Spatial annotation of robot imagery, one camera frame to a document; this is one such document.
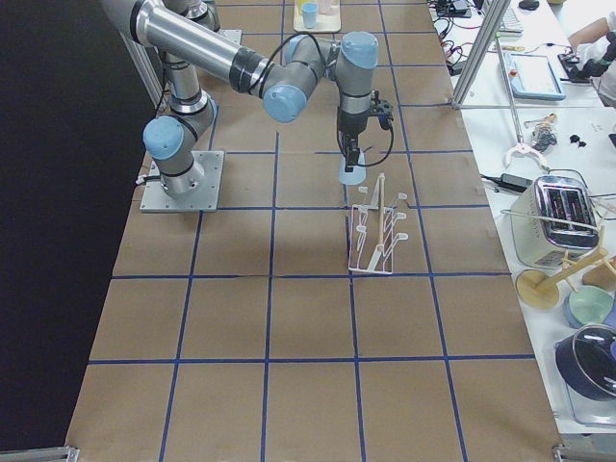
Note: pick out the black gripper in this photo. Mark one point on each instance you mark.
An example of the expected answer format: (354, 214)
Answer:
(349, 123)

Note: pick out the light blue plastic cup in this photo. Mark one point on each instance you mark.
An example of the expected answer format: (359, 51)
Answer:
(351, 178)

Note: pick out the blue cup on tray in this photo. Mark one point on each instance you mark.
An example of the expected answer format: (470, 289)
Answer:
(309, 13)

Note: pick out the yellow plastic cup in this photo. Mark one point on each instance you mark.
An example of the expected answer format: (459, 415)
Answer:
(299, 5)

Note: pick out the wooden rack dowel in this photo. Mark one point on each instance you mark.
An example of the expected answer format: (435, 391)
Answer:
(379, 190)

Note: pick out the white serving tray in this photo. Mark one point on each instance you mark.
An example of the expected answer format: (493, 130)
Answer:
(328, 21)

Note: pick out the black power adapter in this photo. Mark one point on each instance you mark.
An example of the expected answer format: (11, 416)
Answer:
(514, 183)

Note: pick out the white grabber tool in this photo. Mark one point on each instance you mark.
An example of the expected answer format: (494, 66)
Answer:
(520, 148)

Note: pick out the blue framed tablet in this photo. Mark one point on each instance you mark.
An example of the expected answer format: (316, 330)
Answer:
(532, 77)

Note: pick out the white keyboard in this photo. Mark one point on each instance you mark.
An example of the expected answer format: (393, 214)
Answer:
(511, 25)

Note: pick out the silver toaster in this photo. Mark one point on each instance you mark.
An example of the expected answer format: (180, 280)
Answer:
(553, 219)

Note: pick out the wooden mug tree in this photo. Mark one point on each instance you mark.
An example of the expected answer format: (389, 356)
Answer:
(539, 290)

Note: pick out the person at desk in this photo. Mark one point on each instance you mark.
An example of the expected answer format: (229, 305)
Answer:
(590, 42)

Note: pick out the green bowl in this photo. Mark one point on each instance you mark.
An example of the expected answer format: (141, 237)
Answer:
(589, 304)

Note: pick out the dark blue pot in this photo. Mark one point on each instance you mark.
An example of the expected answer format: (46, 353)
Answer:
(586, 361)

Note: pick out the white wire cup rack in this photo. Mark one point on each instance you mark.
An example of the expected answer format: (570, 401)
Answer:
(365, 255)

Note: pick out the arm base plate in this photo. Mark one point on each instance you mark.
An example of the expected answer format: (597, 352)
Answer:
(234, 35)
(196, 190)

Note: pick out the aluminium frame post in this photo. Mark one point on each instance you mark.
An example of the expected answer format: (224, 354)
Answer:
(486, 35)

